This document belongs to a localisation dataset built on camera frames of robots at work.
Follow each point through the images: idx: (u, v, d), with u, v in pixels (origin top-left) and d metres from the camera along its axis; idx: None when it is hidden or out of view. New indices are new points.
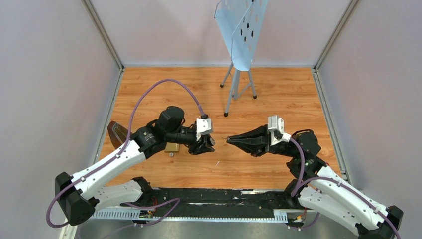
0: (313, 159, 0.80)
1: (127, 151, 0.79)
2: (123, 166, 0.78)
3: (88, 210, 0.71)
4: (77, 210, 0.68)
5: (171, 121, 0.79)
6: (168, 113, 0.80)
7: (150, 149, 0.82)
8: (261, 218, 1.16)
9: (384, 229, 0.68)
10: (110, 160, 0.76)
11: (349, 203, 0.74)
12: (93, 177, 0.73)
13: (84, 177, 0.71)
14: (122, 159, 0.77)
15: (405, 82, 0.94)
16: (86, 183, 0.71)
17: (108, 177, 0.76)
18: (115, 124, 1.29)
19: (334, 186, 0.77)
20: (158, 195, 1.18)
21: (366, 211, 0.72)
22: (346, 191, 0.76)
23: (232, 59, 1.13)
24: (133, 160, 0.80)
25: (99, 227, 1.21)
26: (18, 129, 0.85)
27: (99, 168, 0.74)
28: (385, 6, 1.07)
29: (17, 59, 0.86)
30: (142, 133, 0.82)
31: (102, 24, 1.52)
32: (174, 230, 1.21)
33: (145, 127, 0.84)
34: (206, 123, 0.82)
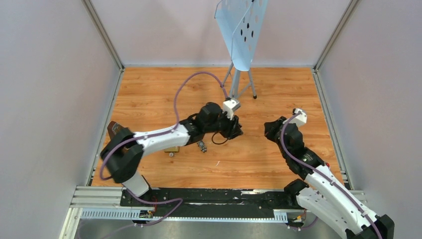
0: (311, 156, 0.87)
1: (179, 131, 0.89)
2: (172, 141, 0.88)
3: (133, 168, 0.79)
4: (132, 162, 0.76)
5: (210, 116, 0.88)
6: (209, 108, 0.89)
7: (192, 138, 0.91)
8: (261, 218, 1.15)
9: (369, 233, 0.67)
10: (166, 131, 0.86)
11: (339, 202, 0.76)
12: (152, 139, 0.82)
13: (147, 136, 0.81)
14: (175, 134, 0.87)
15: (406, 81, 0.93)
16: (146, 141, 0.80)
17: (158, 147, 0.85)
18: (115, 123, 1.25)
19: (327, 184, 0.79)
20: (158, 195, 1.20)
21: (353, 213, 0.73)
22: (338, 190, 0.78)
23: (232, 59, 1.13)
24: (180, 140, 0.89)
25: (99, 227, 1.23)
26: (17, 129, 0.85)
27: (158, 133, 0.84)
28: (385, 6, 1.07)
29: (16, 59, 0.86)
30: (187, 123, 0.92)
31: (102, 24, 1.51)
32: (174, 230, 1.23)
33: (187, 119, 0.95)
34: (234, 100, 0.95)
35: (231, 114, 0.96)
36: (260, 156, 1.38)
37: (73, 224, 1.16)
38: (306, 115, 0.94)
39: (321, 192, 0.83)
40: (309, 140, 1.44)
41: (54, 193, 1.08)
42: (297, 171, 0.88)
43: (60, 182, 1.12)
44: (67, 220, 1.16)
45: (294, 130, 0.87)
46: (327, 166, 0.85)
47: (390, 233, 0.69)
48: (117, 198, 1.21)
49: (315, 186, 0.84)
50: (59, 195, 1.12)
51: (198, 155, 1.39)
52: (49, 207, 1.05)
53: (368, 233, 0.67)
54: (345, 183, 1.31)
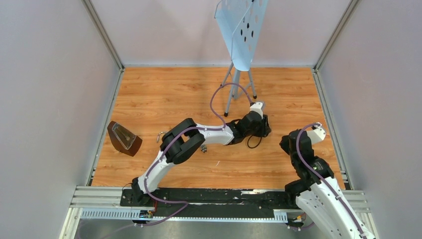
0: (322, 165, 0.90)
1: (226, 130, 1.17)
2: (220, 137, 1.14)
3: (189, 154, 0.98)
4: (193, 148, 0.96)
5: (251, 122, 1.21)
6: (251, 116, 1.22)
7: (234, 139, 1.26)
8: (261, 218, 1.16)
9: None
10: (219, 128, 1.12)
11: (340, 219, 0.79)
12: (209, 132, 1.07)
13: (206, 128, 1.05)
14: (224, 132, 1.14)
15: (405, 81, 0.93)
16: (205, 132, 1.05)
17: (209, 139, 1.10)
18: (115, 124, 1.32)
19: (332, 197, 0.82)
20: (159, 195, 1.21)
21: (352, 231, 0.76)
22: (342, 206, 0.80)
23: (232, 59, 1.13)
24: (225, 138, 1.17)
25: (99, 228, 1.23)
26: (17, 129, 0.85)
27: (213, 129, 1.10)
28: (385, 6, 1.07)
29: (16, 59, 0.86)
30: (232, 126, 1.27)
31: (102, 23, 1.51)
32: (174, 230, 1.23)
33: (231, 123, 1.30)
34: (259, 102, 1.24)
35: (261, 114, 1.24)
36: (260, 156, 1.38)
37: (73, 224, 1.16)
38: (325, 133, 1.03)
39: (324, 203, 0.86)
40: None
41: (54, 193, 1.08)
42: (304, 177, 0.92)
43: (60, 182, 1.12)
44: (66, 220, 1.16)
45: (304, 138, 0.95)
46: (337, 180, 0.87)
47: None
48: (117, 198, 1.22)
49: (319, 196, 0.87)
50: (60, 194, 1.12)
51: (198, 155, 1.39)
52: (50, 207, 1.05)
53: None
54: (345, 183, 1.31)
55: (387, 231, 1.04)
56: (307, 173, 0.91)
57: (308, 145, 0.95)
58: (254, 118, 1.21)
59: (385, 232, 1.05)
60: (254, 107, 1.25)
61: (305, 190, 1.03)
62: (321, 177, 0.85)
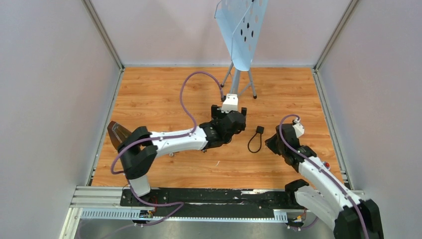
0: (305, 149, 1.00)
1: (196, 134, 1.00)
2: (189, 144, 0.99)
3: (145, 166, 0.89)
4: (142, 162, 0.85)
5: (233, 124, 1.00)
6: (233, 117, 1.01)
7: (210, 142, 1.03)
8: (261, 218, 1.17)
9: (349, 213, 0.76)
10: (183, 135, 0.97)
11: (325, 188, 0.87)
12: (167, 142, 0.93)
13: (162, 137, 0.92)
14: (191, 138, 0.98)
15: (406, 81, 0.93)
16: (161, 143, 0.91)
17: (173, 149, 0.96)
18: (115, 124, 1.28)
19: (315, 171, 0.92)
20: (159, 195, 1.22)
21: (337, 195, 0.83)
22: (325, 178, 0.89)
23: (232, 59, 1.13)
24: (196, 144, 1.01)
25: (99, 227, 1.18)
26: (17, 128, 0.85)
27: (174, 136, 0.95)
28: (384, 6, 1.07)
29: (16, 59, 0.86)
30: (208, 127, 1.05)
31: (102, 23, 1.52)
32: (174, 230, 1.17)
33: (209, 124, 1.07)
34: (233, 96, 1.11)
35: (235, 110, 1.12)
36: (260, 156, 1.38)
37: (73, 224, 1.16)
38: (303, 127, 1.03)
39: (312, 180, 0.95)
40: (309, 140, 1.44)
41: (54, 193, 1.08)
42: (292, 162, 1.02)
43: (60, 182, 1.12)
44: (66, 219, 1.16)
45: (288, 127, 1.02)
46: (318, 158, 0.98)
47: (375, 220, 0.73)
48: (117, 198, 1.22)
49: (307, 174, 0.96)
50: (60, 194, 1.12)
51: (198, 154, 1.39)
52: (49, 207, 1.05)
53: (346, 212, 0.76)
54: (345, 183, 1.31)
55: (388, 230, 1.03)
56: (294, 158, 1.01)
57: (293, 134, 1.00)
58: (236, 120, 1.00)
59: (386, 232, 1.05)
60: (228, 102, 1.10)
61: (304, 185, 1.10)
62: (305, 157, 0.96)
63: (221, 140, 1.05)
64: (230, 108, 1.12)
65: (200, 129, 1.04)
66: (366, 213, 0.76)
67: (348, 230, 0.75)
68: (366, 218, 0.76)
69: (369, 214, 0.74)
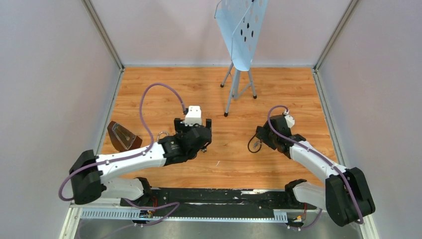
0: (295, 135, 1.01)
1: (153, 152, 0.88)
2: (145, 164, 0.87)
3: (94, 194, 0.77)
4: (86, 191, 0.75)
5: (199, 140, 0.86)
6: (198, 131, 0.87)
7: (171, 158, 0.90)
8: (261, 218, 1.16)
9: (337, 180, 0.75)
10: (137, 155, 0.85)
11: (313, 164, 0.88)
12: (116, 165, 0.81)
13: (109, 161, 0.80)
14: (145, 159, 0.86)
15: (405, 81, 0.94)
16: (108, 167, 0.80)
17: (126, 171, 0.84)
18: (115, 124, 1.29)
19: (304, 151, 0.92)
20: (158, 195, 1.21)
21: (324, 168, 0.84)
22: (313, 154, 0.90)
23: (232, 59, 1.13)
24: (154, 162, 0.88)
25: (99, 227, 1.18)
26: (17, 128, 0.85)
27: (124, 158, 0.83)
28: (384, 6, 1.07)
29: (17, 58, 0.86)
30: (169, 141, 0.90)
31: (102, 24, 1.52)
32: (174, 230, 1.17)
33: (172, 137, 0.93)
34: (196, 108, 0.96)
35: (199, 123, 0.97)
36: (260, 156, 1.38)
37: (73, 224, 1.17)
38: (293, 118, 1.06)
39: (301, 160, 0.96)
40: (309, 140, 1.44)
41: (54, 193, 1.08)
42: (283, 150, 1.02)
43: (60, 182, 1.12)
44: (66, 219, 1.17)
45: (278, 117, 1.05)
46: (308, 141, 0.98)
47: (363, 187, 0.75)
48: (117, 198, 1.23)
49: (297, 157, 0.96)
50: (59, 194, 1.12)
51: (198, 154, 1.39)
52: (49, 206, 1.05)
53: (334, 178, 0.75)
54: None
55: (388, 230, 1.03)
56: (284, 145, 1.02)
57: (283, 123, 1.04)
58: (202, 135, 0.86)
59: (386, 232, 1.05)
60: (190, 115, 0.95)
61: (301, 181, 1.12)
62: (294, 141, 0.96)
63: (185, 156, 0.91)
64: (193, 121, 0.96)
65: (157, 145, 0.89)
66: (353, 182, 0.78)
67: (336, 197, 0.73)
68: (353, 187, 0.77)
69: (356, 181, 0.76)
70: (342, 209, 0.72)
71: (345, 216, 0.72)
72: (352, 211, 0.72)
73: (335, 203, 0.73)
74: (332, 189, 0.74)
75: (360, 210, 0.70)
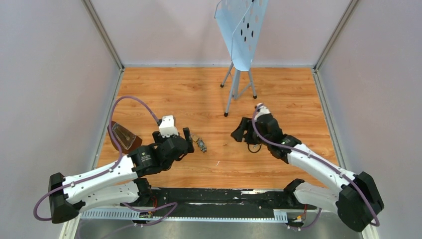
0: (289, 138, 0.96)
1: (121, 168, 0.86)
2: (116, 180, 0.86)
3: (69, 213, 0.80)
4: (56, 213, 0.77)
5: (173, 151, 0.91)
6: (173, 142, 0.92)
7: (144, 170, 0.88)
8: (261, 218, 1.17)
9: (352, 192, 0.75)
10: (104, 172, 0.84)
11: (321, 173, 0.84)
12: (83, 185, 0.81)
13: (74, 182, 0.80)
14: (114, 175, 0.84)
15: (405, 81, 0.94)
16: (74, 189, 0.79)
17: (96, 189, 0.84)
18: (115, 124, 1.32)
19: (304, 158, 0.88)
20: (159, 195, 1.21)
21: (332, 177, 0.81)
22: (316, 161, 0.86)
23: (232, 59, 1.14)
24: (126, 177, 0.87)
25: (99, 227, 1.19)
26: (17, 128, 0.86)
27: (91, 177, 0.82)
28: (385, 6, 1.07)
29: (17, 58, 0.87)
30: (141, 153, 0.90)
31: (102, 24, 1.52)
32: (174, 230, 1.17)
33: (145, 147, 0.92)
34: (167, 118, 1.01)
35: (174, 131, 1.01)
36: (260, 156, 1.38)
37: (73, 224, 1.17)
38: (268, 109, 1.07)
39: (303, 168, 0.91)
40: (309, 140, 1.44)
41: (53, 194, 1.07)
42: (279, 155, 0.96)
43: None
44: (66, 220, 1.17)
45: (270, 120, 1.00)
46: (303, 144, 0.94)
47: (374, 190, 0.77)
48: None
49: (295, 164, 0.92)
50: None
51: (198, 155, 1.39)
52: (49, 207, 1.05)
53: (348, 190, 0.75)
54: None
55: (388, 230, 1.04)
56: (280, 150, 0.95)
57: (276, 126, 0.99)
58: (177, 146, 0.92)
59: (386, 231, 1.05)
60: (163, 126, 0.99)
61: (299, 183, 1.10)
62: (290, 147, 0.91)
63: (157, 168, 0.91)
64: (169, 132, 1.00)
65: (127, 159, 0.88)
66: (363, 186, 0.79)
67: (354, 208, 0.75)
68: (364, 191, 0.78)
69: (367, 187, 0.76)
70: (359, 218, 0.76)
71: (363, 223, 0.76)
72: (367, 215, 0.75)
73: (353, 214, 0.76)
74: (349, 202, 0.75)
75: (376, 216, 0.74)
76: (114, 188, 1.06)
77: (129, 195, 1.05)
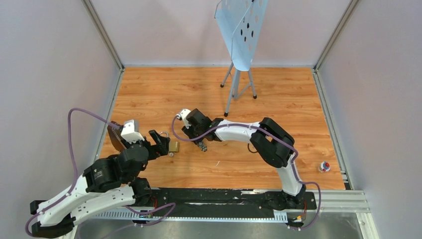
0: (214, 121, 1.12)
1: (77, 189, 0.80)
2: (79, 200, 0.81)
3: (53, 232, 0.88)
4: (43, 233, 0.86)
5: (130, 163, 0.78)
6: (128, 154, 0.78)
7: (99, 187, 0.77)
8: (261, 218, 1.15)
9: (258, 136, 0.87)
10: (62, 197, 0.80)
11: (237, 134, 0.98)
12: (50, 211, 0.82)
13: (42, 210, 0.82)
14: (71, 197, 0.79)
15: (405, 81, 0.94)
16: (45, 216, 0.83)
17: (65, 211, 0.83)
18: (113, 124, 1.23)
19: (226, 129, 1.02)
20: (158, 195, 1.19)
21: (245, 131, 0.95)
22: (235, 127, 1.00)
23: (232, 59, 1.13)
24: (87, 196, 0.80)
25: (99, 227, 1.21)
26: (17, 127, 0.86)
27: (52, 204, 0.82)
28: (385, 6, 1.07)
29: (17, 57, 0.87)
30: (93, 170, 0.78)
31: (102, 24, 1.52)
32: (174, 230, 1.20)
33: (97, 162, 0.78)
34: (128, 123, 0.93)
35: (140, 135, 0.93)
36: (259, 156, 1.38)
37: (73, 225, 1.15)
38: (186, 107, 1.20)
39: (231, 138, 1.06)
40: (309, 140, 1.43)
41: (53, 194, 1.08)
42: (212, 138, 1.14)
43: (60, 182, 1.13)
44: None
45: (194, 113, 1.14)
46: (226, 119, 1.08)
47: (276, 128, 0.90)
48: None
49: (229, 137, 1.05)
50: None
51: (198, 155, 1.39)
52: None
53: (256, 136, 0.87)
54: (345, 183, 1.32)
55: (388, 229, 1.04)
56: (211, 134, 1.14)
57: (201, 115, 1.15)
58: (134, 157, 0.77)
59: (385, 231, 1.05)
60: (125, 132, 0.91)
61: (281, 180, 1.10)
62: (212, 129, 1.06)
63: (117, 184, 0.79)
64: (134, 136, 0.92)
65: (83, 179, 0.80)
66: (269, 129, 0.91)
67: (266, 147, 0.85)
68: (271, 133, 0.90)
69: (270, 127, 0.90)
70: (274, 155, 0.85)
71: (280, 157, 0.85)
72: (279, 150, 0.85)
73: (267, 153, 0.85)
74: (260, 145, 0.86)
75: (286, 145, 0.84)
76: (106, 195, 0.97)
77: (123, 201, 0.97)
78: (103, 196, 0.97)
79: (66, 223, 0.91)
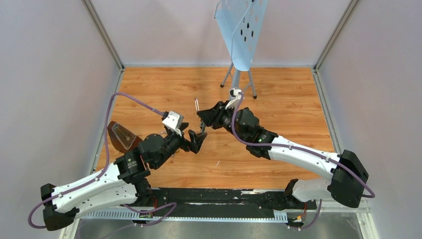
0: (265, 134, 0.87)
1: (107, 175, 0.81)
2: (105, 187, 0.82)
3: (61, 221, 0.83)
4: (51, 221, 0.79)
5: (149, 154, 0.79)
6: (145, 145, 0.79)
7: (130, 176, 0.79)
8: (261, 218, 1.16)
9: (339, 173, 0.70)
10: (90, 181, 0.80)
11: (304, 162, 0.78)
12: (70, 195, 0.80)
13: (61, 193, 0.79)
14: (98, 183, 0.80)
15: (405, 80, 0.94)
16: (62, 199, 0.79)
17: (85, 197, 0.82)
18: (115, 124, 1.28)
19: (286, 151, 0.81)
20: (158, 195, 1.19)
21: (319, 164, 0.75)
22: (299, 152, 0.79)
23: (232, 59, 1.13)
24: (112, 184, 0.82)
25: (99, 227, 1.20)
26: (17, 127, 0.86)
27: (75, 187, 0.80)
28: (385, 7, 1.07)
29: (17, 58, 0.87)
30: (127, 158, 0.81)
31: (102, 24, 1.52)
32: (174, 230, 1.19)
33: (131, 152, 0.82)
34: (172, 116, 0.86)
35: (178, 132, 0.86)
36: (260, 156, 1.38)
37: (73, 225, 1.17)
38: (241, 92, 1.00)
39: (286, 160, 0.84)
40: (309, 140, 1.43)
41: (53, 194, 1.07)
42: (259, 154, 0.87)
43: (60, 182, 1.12)
44: None
45: (250, 117, 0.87)
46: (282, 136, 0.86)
47: (358, 164, 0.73)
48: None
49: (280, 159, 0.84)
50: None
51: (198, 155, 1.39)
52: None
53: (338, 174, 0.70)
54: None
55: (388, 229, 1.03)
56: (261, 150, 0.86)
57: (257, 123, 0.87)
58: (149, 148, 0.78)
59: (387, 231, 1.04)
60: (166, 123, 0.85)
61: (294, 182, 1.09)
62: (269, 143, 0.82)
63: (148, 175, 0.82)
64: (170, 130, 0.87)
65: (114, 167, 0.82)
66: (348, 164, 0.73)
67: (346, 188, 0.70)
68: (351, 169, 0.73)
69: (353, 165, 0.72)
70: (353, 196, 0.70)
71: (357, 198, 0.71)
72: (359, 191, 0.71)
73: (345, 193, 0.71)
74: (341, 184, 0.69)
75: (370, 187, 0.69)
76: (111, 190, 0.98)
77: (126, 198, 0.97)
78: (108, 191, 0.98)
79: (70, 213, 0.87)
